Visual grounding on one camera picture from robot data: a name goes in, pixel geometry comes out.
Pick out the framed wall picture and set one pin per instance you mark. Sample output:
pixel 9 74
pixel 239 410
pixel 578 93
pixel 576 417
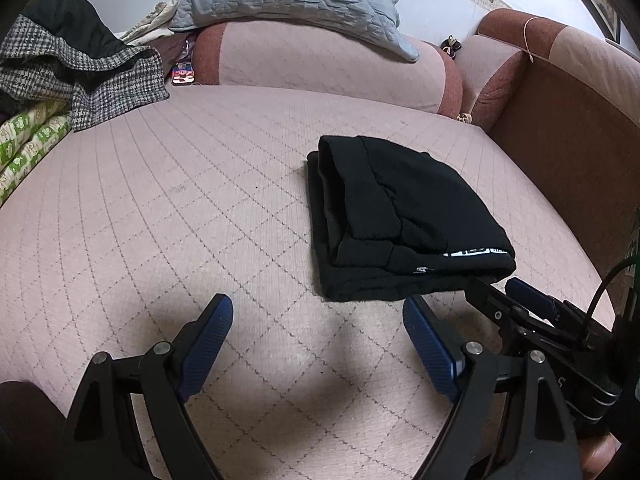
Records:
pixel 607 12

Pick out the black garment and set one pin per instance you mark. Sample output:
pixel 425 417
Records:
pixel 70 25

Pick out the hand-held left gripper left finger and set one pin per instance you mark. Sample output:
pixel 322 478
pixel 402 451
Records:
pixel 207 342

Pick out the black hair clip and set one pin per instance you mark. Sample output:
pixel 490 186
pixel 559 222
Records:
pixel 451 45

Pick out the short pink bolster cushion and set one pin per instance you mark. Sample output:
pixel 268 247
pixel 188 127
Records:
pixel 487 72

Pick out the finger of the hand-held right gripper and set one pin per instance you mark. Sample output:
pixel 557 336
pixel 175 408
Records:
pixel 532 300
pixel 492 305

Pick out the green patterned blanket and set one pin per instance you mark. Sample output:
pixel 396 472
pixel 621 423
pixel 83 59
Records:
pixel 30 140

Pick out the black pants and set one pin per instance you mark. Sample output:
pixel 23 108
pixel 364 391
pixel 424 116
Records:
pixel 400 220

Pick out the houndstooth coat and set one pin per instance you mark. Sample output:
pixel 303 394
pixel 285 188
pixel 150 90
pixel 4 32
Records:
pixel 115 87

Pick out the pink checked sofa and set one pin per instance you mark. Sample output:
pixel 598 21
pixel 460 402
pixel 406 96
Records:
pixel 175 220

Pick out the small colourful packet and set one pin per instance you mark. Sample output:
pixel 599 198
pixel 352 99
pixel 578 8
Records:
pixel 183 73

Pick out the cream cloth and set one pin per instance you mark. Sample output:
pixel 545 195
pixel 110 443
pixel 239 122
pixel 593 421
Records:
pixel 155 20

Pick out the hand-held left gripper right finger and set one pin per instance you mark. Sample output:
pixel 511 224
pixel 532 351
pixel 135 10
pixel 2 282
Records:
pixel 432 355

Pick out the beige tassel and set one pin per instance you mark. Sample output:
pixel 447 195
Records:
pixel 465 118

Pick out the long pink bolster cushion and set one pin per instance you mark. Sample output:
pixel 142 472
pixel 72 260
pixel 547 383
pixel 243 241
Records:
pixel 325 65

